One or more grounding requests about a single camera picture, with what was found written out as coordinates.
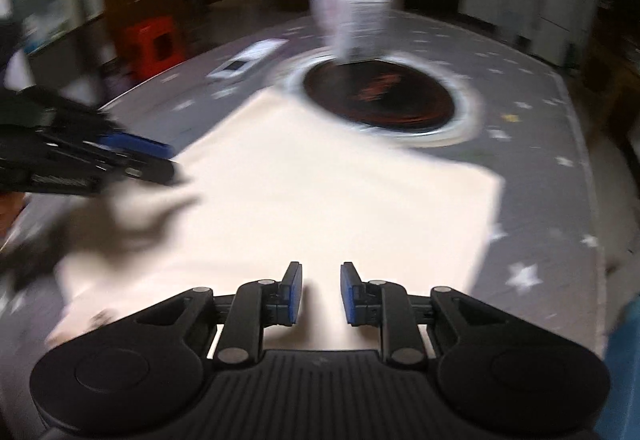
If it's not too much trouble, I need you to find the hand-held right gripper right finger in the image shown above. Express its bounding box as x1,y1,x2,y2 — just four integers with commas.
339,261,507,368

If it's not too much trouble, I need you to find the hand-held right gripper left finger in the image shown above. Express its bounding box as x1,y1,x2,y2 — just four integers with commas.
134,261,304,369

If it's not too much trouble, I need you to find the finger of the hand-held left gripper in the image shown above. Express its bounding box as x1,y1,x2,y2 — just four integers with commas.
98,133,176,162
102,154,190,187

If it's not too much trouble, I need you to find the cream cloth garment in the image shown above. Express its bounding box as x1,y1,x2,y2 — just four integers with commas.
46,89,504,352

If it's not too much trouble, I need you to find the red plastic stool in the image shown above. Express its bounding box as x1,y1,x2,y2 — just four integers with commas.
122,16,187,82

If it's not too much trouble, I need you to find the white handheld device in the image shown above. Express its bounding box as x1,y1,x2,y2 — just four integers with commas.
207,39,290,82

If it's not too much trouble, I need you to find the black round cooktop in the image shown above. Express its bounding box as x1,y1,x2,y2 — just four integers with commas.
303,60,456,134

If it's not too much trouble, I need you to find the grey star print tablecloth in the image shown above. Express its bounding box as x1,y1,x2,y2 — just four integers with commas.
0,9,610,440

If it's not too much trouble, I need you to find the clear plastic tissue packet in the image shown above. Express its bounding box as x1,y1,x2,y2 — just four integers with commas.
309,0,394,64

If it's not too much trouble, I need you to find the blue chair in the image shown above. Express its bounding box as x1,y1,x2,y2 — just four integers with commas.
602,294,640,440

